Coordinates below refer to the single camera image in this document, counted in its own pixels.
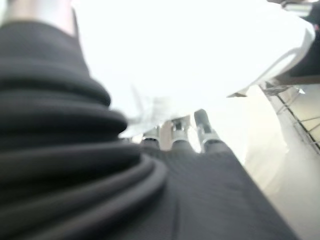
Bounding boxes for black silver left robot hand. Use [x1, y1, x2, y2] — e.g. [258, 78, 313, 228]
[0, 0, 301, 240]

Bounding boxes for white duvet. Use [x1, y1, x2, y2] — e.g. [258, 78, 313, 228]
[73, 0, 316, 141]

